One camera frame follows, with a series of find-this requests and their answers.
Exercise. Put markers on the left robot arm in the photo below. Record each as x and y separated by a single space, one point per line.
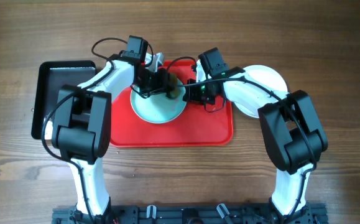
81 121

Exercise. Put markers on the red plastic tray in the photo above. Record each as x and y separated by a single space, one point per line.
193 127

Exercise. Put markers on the black metal tray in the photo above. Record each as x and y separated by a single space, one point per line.
52 76

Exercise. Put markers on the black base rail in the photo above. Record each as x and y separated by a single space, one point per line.
249 213

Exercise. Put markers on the light blue plate top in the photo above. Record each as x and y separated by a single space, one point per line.
158 109

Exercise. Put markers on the white plate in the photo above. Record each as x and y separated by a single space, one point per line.
249 98

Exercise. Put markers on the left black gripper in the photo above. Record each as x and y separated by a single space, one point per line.
162 85

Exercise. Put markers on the green yellow sponge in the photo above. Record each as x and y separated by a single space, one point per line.
173 90

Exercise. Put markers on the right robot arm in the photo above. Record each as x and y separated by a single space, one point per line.
293 135

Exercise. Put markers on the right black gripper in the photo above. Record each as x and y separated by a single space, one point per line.
193 96

